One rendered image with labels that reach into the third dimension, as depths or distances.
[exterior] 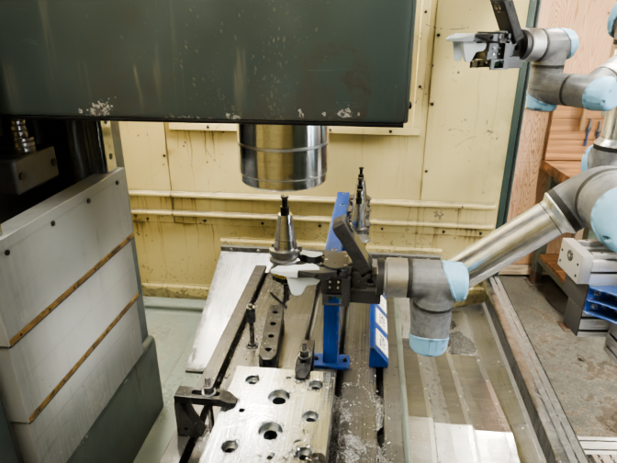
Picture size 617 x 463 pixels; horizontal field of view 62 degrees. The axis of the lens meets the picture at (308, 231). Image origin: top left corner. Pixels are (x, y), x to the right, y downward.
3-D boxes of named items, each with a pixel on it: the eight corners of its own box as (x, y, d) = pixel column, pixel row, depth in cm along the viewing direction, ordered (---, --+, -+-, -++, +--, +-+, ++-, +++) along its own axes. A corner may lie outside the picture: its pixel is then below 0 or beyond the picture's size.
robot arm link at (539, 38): (549, 28, 118) (522, 28, 125) (534, 28, 116) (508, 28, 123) (544, 62, 121) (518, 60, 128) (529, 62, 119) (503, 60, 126)
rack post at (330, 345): (350, 357, 138) (353, 257, 126) (349, 370, 133) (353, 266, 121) (312, 355, 139) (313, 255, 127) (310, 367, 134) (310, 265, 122)
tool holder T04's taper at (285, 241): (277, 241, 100) (276, 208, 98) (299, 242, 99) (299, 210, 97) (271, 250, 96) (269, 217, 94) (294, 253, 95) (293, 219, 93)
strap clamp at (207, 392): (241, 430, 113) (237, 374, 108) (237, 441, 110) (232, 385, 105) (183, 424, 115) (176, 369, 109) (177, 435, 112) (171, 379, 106)
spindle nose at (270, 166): (256, 164, 102) (253, 103, 97) (335, 170, 98) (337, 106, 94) (226, 188, 87) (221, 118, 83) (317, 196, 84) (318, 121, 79)
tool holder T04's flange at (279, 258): (274, 250, 102) (274, 239, 101) (305, 254, 101) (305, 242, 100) (265, 264, 97) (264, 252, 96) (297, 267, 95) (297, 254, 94)
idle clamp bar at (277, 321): (284, 323, 153) (284, 305, 150) (276, 380, 129) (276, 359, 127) (268, 323, 153) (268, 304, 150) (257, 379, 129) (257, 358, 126)
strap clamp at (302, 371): (314, 376, 131) (314, 325, 125) (308, 412, 118) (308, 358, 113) (301, 375, 131) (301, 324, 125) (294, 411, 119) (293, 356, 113)
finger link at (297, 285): (272, 299, 96) (320, 298, 97) (271, 271, 94) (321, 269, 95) (271, 291, 99) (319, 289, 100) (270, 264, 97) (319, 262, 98)
